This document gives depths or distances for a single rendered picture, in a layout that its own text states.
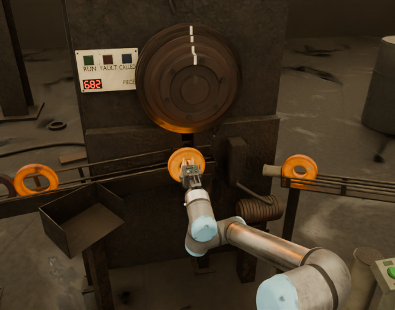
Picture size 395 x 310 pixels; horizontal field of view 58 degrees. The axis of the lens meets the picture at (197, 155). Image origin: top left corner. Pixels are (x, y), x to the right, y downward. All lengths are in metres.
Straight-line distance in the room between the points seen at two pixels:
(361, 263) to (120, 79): 1.28
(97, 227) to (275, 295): 0.93
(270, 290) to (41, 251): 1.83
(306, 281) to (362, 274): 0.83
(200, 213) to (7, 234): 1.70
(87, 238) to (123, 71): 0.73
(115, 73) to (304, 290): 1.19
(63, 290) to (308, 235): 1.52
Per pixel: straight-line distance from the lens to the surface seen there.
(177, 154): 1.44
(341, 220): 2.69
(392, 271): 1.51
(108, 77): 1.65
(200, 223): 1.21
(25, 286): 2.29
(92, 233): 1.55
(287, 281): 0.84
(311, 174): 1.74
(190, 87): 1.45
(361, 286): 1.71
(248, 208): 1.77
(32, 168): 1.74
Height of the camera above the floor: 1.59
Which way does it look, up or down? 29 degrees down
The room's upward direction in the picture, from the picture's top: straight up
